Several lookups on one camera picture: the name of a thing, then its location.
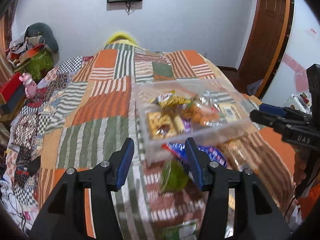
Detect wooden door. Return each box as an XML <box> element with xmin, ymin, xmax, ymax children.
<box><xmin>238</xmin><ymin>0</ymin><xmax>292</xmax><ymax>98</ymax></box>

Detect green snack packet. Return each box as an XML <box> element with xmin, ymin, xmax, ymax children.
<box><xmin>159</xmin><ymin>159</ymin><xmax>189</xmax><ymax>194</ymax></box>

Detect yellow snack packet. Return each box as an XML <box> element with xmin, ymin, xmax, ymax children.
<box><xmin>149</xmin><ymin>90</ymin><xmax>192</xmax><ymax>109</ymax></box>

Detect caramel popcorn pack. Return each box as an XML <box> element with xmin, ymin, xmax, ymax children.
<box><xmin>146</xmin><ymin>112</ymin><xmax>177</xmax><ymax>139</ymax></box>

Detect green patterned bag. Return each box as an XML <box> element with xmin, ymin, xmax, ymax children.
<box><xmin>22</xmin><ymin>49</ymin><xmax>54</xmax><ymax>82</ymax></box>

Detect clear plastic storage box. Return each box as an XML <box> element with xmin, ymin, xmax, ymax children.
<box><xmin>133</xmin><ymin>79</ymin><xmax>257</xmax><ymax>165</ymax></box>

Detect patchwork striped bed quilt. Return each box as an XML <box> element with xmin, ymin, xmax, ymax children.
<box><xmin>8</xmin><ymin>42</ymin><xmax>295</xmax><ymax>239</ymax></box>

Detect blue snack bag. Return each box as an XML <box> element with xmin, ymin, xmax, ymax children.
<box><xmin>162</xmin><ymin>142</ymin><xmax>228</xmax><ymax>170</ymax></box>

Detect clear bag round biscuits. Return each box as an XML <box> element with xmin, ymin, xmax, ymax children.
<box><xmin>160</xmin><ymin>219</ymin><xmax>198</xmax><ymax>240</ymax></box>

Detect clear biscuit stick pack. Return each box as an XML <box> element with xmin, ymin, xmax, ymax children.
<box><xmin>217</xmin><ymin>140</ymin><xmax>248</xmax><ymax>171</ymax></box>

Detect orange fried snack bag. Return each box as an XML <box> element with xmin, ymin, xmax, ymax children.
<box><xmin>182</xmin><ymin>102</ymin><xmax>221</xmax><ymax>126</ymax></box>

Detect pink plush toy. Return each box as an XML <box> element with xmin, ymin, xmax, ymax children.
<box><xmin>19</xmin><ymin>73</ymin><xmax>37</xmax><ymax>100</ymax></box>

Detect red gift box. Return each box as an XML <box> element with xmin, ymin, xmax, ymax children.
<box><xmin>0</xmin><ymin>73</ymin><xmax>22</xmax><ymax>105</ymax></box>

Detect dark blue box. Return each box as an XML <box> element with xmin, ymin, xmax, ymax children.
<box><xmin>1</xmin><ymin>93</ymin><xmax>25</xmax><ymax>115</ymax></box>

